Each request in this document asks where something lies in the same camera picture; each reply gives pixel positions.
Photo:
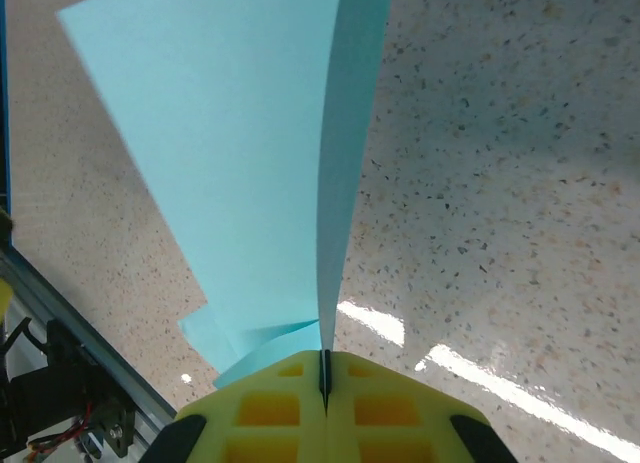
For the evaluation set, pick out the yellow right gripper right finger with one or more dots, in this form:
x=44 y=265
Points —
x=385 y=413

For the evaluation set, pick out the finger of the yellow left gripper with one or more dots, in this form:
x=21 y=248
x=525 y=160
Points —
x=5 y=300
x=4 y=220

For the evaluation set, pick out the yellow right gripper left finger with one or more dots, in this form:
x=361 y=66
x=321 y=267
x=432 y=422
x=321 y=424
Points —
x=270 y=413

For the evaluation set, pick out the light blue paper sheet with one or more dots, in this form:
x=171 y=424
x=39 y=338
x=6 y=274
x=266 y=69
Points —
x=200 y=133

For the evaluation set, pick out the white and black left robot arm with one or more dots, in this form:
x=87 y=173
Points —
x=45 y=388

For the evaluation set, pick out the aluminium mounting rail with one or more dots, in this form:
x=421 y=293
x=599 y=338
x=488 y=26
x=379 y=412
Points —
x=100 y=355

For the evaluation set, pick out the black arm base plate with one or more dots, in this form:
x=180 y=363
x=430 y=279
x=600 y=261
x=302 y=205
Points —
x=112 y=428

